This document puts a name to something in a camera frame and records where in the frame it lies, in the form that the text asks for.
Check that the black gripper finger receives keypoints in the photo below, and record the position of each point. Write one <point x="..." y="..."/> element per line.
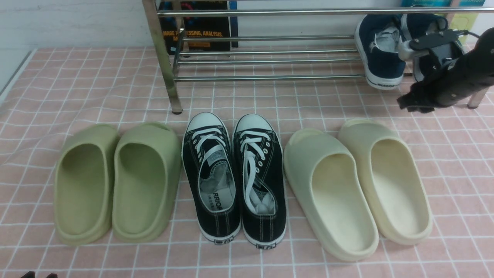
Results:
<point x="440" y="38"/>

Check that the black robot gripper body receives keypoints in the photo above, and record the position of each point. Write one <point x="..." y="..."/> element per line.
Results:
<point x="455" y="80"/>

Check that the navy slip-on shoe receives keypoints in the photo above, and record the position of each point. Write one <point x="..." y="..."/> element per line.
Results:
<point x="377" y="38"/>
<point x="426" y="64"/>

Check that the silver metal shoe rack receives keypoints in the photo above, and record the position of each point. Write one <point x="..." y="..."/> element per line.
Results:
<point x="170" y="64"/>

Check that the teal and yellow book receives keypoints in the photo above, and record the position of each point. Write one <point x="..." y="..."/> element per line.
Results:
<point x="461" y="21"/>

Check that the right cream foam slipper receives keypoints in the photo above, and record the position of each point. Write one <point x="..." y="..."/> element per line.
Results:
<point x="390" y="181"/>

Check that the cream foam slipper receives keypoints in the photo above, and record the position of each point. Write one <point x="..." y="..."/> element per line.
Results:
<point x="390" y="181"/>
<point x="323" y="176"/>

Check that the left cream foam slipper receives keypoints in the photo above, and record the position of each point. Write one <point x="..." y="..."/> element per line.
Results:
<point x="323" y="176"/>

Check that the right black canvas sneaker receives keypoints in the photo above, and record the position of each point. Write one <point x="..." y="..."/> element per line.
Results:
<point x="258" y="158"/>

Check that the black canvas sneaker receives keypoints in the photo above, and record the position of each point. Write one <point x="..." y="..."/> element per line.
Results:
<point x="207" y="161"/>
<point x="258" y="158"/>

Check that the black image processing book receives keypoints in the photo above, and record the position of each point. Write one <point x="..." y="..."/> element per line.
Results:
<point x="201" y="27"/>

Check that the left black canvas sneaker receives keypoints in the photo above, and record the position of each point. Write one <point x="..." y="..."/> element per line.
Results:
<point x="207" y="161"/>

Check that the right green foam slipper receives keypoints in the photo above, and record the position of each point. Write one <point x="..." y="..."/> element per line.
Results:
<point x="147" y="164"/>

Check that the green foam slipper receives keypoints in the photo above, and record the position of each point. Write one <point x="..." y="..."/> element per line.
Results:
<point x="83" y="185"/>
<point x="147" y="164"/>

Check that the left green foam slipper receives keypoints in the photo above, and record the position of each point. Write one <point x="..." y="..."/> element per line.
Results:
<point x="83" y="185"/>

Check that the pink checkered tablecloth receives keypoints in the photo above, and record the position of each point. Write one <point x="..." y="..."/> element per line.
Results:
<point x="61" y="91"/>

